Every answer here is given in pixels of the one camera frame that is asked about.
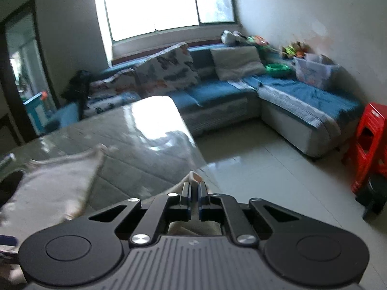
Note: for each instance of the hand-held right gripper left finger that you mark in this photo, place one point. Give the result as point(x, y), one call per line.
point(188, 201)

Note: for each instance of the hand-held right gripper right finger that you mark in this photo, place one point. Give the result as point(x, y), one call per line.
point(202, 201)

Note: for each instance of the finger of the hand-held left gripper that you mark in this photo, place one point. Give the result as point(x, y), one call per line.
point(6, 240)

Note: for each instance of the cream fleece garment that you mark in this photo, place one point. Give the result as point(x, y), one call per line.
point(60, 187)

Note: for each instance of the round inset table cooktop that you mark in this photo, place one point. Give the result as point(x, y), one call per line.
point(9, 187)

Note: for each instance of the blue corner sofa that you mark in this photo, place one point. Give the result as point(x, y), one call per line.
point(211, 95)

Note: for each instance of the butterfly print pillow lying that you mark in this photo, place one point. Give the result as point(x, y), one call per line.
point(112, 104)

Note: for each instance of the light blue cabinet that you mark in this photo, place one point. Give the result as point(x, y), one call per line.
point(37, 114)

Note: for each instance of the large butterfly print pillow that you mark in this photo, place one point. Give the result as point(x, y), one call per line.
point(167, 69)

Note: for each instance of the grey pillow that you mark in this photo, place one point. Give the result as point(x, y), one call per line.
point(237, 62)

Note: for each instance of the blue patterned sofa cover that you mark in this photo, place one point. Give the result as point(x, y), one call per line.
point(302, 96)

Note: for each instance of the green bowl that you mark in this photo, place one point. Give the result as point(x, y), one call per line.
point(278, 70)

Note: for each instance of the black bag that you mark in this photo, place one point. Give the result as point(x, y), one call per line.
point(77, 84)

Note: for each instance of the panda plush toy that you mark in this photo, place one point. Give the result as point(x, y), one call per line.
point(231, 37)

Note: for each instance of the pink and green toy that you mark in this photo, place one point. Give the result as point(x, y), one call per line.
point(257, 40)

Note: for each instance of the black stool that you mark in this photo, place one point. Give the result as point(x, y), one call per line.
point(373, 196)

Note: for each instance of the clear plastic storage box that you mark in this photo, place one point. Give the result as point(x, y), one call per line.
point(314, 71)

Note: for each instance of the red plastic stool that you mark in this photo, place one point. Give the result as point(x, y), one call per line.
point(369, 145)

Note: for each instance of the brown plush toy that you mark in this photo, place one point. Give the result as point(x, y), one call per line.
point(300, 47)

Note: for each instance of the window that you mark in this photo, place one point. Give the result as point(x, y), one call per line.
point(151, 3)

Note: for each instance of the dark door frame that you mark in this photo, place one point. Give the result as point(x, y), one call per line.
point(4, 81)

